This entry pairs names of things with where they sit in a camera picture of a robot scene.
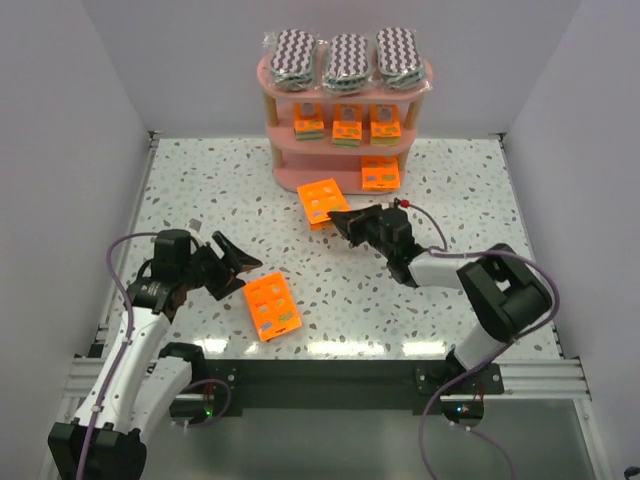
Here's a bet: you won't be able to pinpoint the orange flat pack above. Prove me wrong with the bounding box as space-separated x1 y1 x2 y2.
361 156 401 191
243 272 302 342
297 178 350 231

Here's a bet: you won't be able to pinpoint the orange sponge box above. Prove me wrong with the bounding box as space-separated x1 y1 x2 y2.
332 104 363 148
294 102 325 141
369 104 402 146

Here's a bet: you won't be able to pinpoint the striped sponge pack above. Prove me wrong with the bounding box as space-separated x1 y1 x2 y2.
263 28 318 92
322 33 373 96
375 27 431 92

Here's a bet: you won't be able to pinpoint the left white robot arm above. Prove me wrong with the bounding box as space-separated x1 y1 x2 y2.
48 229 262 479

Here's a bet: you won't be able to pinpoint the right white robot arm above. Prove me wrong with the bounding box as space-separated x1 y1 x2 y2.
329 201 558 378

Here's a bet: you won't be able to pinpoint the pink three-tier shelf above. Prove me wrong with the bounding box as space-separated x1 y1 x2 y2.
257 54 429 194

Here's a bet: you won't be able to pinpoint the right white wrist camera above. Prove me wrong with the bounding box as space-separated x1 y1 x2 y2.
390 198 411 209

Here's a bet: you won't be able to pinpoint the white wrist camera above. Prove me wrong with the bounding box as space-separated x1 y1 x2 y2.
186 218 204 243
390 198 411 209

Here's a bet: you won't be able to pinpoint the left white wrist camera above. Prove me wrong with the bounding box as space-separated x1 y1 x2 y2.
186 218 204 243

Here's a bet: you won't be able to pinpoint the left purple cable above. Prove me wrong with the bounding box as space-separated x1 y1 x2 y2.
74 232 235 480

